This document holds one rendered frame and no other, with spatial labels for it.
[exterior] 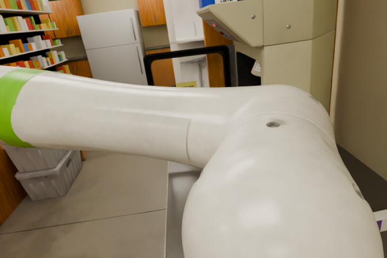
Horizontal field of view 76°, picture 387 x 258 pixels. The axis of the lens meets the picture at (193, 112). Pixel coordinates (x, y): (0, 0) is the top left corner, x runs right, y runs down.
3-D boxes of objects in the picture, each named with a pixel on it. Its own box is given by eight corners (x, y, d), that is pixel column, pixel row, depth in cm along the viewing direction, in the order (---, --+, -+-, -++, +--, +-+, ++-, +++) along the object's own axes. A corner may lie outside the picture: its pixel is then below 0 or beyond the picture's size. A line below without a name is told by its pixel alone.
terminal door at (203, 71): (235, 147, 99) (228, 44, 85) (160, 153, 102) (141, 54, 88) (235, 145, 100) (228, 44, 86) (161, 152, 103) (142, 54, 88)
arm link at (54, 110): (27, 165, 33) (-1, 84, 29) (86, 128, 43) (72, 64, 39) (333, 228, 22) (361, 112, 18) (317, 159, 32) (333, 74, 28)
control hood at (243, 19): (232, 37, 86) (230, 6, 82) (264, 46, 55) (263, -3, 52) (199, 41, 85) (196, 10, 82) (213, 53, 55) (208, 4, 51)
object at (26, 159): (80, 140, 288) (71, 114, 277) (57, 169, 232) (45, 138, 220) (44, 145, 287) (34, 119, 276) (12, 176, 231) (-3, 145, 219)
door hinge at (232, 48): (239, 144, 100) (232, 44, 86) (241, 147, 98) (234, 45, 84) (235, 144, 100) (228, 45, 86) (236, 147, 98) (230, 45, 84)
